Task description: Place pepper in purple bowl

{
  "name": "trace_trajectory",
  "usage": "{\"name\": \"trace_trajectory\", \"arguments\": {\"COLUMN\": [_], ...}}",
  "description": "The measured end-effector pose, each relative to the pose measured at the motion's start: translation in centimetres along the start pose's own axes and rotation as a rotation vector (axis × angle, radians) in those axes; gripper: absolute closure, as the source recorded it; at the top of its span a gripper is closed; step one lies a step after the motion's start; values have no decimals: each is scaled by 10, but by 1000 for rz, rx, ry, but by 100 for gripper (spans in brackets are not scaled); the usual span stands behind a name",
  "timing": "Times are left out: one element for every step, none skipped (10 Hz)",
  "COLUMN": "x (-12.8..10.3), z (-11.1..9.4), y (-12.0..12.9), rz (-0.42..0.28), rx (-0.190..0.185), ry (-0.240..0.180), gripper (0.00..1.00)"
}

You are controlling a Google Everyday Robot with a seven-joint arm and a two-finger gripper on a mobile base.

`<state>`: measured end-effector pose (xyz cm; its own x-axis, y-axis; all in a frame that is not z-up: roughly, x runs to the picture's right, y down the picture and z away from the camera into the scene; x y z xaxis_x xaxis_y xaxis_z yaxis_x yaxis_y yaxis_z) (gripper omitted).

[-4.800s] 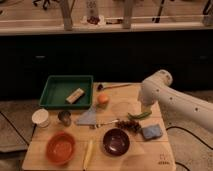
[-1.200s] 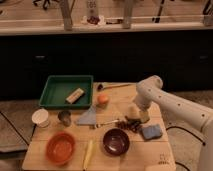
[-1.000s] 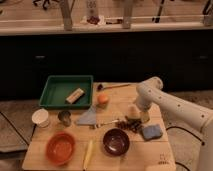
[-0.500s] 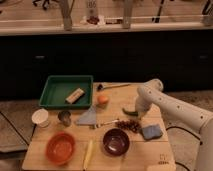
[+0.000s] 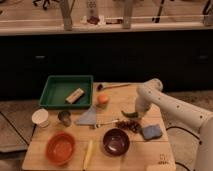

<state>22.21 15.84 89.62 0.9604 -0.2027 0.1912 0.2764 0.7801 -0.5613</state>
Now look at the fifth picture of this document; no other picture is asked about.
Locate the yellow banana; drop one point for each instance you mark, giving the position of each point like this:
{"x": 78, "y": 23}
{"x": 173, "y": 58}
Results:
{"x": 88, "y": 155}

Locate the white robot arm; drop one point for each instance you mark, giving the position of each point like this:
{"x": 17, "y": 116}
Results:
{"x": 197, "y": 118}

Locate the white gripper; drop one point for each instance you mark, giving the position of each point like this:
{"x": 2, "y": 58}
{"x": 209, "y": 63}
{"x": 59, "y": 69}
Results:
{"x": 141, "y": 106}

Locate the orange fruit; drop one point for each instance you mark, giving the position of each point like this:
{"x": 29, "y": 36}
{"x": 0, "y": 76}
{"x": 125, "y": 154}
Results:
{"x": 102, "y": 99}

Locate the green plastic tray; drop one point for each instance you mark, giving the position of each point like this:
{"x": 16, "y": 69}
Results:
{"x": 59, "y": 87}

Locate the small metal cup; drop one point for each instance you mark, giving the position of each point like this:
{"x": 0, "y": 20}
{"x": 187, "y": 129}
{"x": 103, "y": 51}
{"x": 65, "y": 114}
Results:
{"x": 64, "y": 117}

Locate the orange bowl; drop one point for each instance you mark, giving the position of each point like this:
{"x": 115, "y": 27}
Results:
{"x": 60, "y": 148}

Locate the wooden block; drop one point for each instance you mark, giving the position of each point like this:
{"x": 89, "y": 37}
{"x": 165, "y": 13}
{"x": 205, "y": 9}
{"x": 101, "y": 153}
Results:
{"x": 75, "y": 95}

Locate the white paper cup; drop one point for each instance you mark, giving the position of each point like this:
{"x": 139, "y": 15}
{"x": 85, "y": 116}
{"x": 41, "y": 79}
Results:
{"x": 40, "y": 118}

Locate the black spoon wooden handle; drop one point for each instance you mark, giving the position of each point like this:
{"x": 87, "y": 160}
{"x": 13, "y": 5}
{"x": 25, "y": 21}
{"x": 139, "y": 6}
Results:
{"x": 104, "y": 86}

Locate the dark grapes bunch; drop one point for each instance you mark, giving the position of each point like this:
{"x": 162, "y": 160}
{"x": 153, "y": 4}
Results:
{"x": 129, "y": 125}

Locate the blue sponge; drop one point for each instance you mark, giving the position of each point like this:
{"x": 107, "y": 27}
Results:
{"x": 151, "y": 132}

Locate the blue cloth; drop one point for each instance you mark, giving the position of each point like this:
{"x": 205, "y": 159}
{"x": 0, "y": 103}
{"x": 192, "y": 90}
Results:
{"x": 88, "y": 117}

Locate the purple bowl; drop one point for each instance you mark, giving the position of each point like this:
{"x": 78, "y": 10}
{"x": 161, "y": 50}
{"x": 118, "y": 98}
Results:
{"x": 116, "y": 142}

